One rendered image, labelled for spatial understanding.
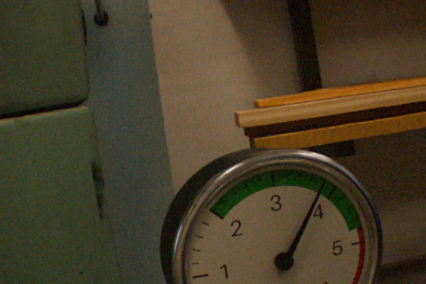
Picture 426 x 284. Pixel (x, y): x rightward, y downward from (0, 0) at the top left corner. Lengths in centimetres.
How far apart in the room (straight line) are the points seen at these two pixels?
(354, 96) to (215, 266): 213
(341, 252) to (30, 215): 11
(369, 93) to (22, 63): 215
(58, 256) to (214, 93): 249
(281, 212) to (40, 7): 11
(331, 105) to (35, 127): 206
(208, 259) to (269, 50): 257
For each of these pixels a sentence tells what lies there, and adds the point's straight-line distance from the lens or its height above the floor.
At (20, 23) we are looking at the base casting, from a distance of 30.
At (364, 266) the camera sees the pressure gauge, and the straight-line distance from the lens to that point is 26.
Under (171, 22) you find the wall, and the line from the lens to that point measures 278.
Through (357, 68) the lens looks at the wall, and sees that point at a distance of 285.
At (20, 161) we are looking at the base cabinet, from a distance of 30.
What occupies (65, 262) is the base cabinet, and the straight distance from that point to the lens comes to 30.
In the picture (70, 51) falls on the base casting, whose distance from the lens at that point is 30.
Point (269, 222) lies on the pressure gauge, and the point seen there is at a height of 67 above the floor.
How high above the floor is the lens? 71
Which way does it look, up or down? 3 degrees down
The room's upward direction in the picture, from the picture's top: 8 degrees counter-clockwise
